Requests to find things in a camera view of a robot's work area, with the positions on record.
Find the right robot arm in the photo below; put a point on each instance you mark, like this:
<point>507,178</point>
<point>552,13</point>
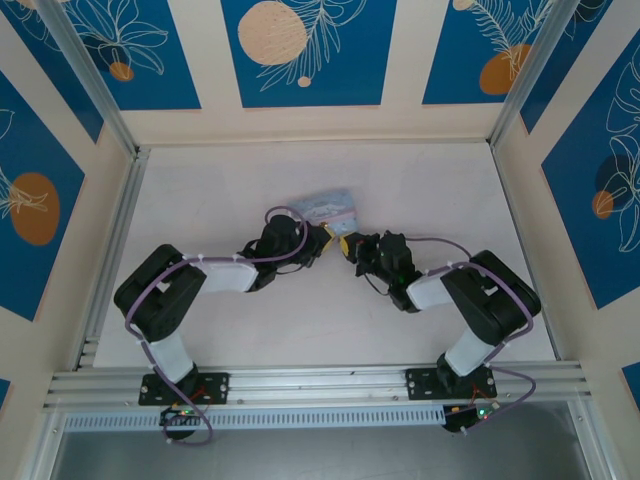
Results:
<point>490,295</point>

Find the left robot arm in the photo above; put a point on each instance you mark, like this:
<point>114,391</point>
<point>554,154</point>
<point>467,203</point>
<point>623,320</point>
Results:
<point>155,300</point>

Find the grey metal panel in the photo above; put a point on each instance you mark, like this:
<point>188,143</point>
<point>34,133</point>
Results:
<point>320,455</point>

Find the aluminium side rail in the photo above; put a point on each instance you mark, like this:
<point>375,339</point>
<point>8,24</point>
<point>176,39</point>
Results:
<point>121,225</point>
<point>517,230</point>

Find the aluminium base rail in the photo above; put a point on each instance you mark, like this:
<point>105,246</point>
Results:
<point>320,382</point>

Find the aluminium frame post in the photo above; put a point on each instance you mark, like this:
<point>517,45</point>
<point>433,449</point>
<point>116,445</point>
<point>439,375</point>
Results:
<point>95,85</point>
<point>535,70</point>

